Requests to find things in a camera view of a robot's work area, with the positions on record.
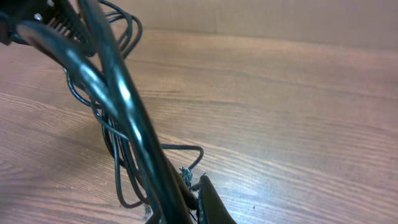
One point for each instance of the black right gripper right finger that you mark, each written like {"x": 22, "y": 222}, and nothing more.
{"x": 211, "y": 209}

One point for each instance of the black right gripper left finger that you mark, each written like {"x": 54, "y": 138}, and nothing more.
{"x": 59, "y": 15}

